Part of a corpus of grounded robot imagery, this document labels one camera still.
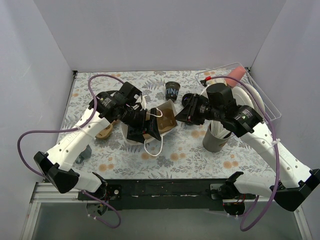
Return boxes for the single brown cup carrier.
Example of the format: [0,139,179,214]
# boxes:
[146,105,177,137]

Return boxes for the stack of black lids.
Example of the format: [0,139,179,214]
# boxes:
[181,93,198,107]

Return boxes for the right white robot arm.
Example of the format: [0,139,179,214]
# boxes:
[175,83,320,212]

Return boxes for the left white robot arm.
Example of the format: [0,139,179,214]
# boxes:
[34,82,163,200]

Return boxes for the back black coffee cup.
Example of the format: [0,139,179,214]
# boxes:
[165,81,181,102]

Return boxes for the floral tablecloth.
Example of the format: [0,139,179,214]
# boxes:
[62,70,275,179]

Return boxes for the front white plate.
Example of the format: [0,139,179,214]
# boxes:
[231,86,254,108]

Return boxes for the white plate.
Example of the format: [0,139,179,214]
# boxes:
[231,86,254,108]
[244,83,266,118]

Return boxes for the brown cardboard cup sleeves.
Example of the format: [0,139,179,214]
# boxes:
[95,121,115,140]

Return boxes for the grey cup with straws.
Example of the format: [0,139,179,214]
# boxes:
[202,120,232,153]

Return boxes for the pink plastic cup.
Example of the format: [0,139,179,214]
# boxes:
[225,66,246,88]

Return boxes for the back white plate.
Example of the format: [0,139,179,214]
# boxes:
[244,83,266,118]

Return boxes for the white paper cup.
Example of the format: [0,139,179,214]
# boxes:
[75,145,92,164]

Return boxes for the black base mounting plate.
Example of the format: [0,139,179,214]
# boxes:
[77,177,256,212]

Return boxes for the white wire dish rack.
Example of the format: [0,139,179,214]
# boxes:
[194,62,282,122]

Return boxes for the aluminium frame rail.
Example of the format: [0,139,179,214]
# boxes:
[21,183,312,240]

